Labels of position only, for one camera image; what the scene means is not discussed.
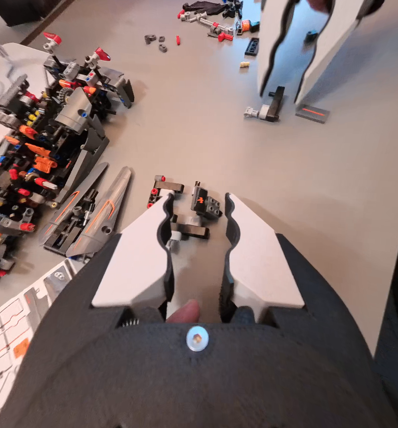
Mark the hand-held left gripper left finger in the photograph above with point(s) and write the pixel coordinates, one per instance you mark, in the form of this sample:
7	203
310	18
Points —
135	267

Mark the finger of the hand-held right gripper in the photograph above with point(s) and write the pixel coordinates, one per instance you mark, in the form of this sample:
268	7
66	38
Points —
272	26
332	50

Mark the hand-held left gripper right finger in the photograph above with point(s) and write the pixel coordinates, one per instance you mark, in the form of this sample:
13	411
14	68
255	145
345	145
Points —
262	267

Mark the black lego beam with connector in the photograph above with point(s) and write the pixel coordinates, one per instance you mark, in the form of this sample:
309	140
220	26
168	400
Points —
274	107
195	231

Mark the black printed lego block assembly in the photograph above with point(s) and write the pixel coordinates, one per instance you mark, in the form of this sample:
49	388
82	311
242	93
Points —
200	200

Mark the orange and black lego piece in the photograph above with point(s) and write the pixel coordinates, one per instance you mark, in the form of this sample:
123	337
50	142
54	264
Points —
247	26

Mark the black lego plate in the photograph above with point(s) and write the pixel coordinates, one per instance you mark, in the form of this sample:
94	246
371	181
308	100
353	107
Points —
252	46

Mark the red lego connector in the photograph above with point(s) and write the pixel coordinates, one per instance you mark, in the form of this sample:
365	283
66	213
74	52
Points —
226	36

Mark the grey lego wing panel assembly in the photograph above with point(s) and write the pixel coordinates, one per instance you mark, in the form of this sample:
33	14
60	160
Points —
98	217

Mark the pile of black lego pieces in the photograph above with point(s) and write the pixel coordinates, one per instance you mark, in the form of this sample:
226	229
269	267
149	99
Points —
209	6

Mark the red and grey lego piece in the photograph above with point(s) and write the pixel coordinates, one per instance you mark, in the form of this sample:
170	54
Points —
202	20

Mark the large lego car chassis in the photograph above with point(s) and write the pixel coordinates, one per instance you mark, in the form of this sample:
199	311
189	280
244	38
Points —
72	113

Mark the person's right hand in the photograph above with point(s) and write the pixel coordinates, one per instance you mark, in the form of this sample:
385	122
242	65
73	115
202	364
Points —
321	5

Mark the person's left hand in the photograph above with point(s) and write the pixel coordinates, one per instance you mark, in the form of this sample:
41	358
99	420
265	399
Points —
187	312

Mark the black tile with orange stripe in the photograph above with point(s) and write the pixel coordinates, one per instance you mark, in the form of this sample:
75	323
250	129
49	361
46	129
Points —
311	113

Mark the white sticker sheet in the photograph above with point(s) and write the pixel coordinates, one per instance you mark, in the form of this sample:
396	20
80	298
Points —
5	334

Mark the white paper sheet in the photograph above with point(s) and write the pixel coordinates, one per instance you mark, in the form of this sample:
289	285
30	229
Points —
21	63

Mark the dark printed cardboard box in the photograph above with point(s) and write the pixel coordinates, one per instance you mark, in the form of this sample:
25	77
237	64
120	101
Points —
25	10

